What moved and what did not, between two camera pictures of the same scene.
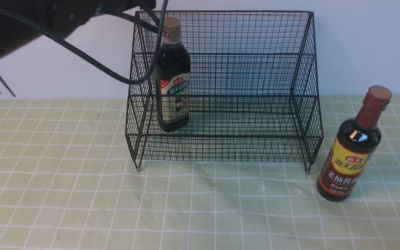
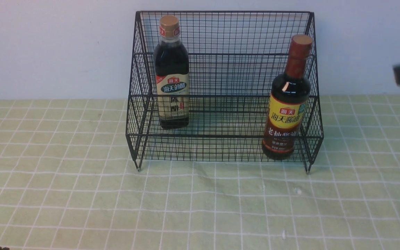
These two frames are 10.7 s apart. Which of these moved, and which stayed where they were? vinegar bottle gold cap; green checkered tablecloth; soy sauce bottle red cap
Moved: soy sauce bottle red cap
Stayed: green checkered tablecloth; vinegar bottle gold cap
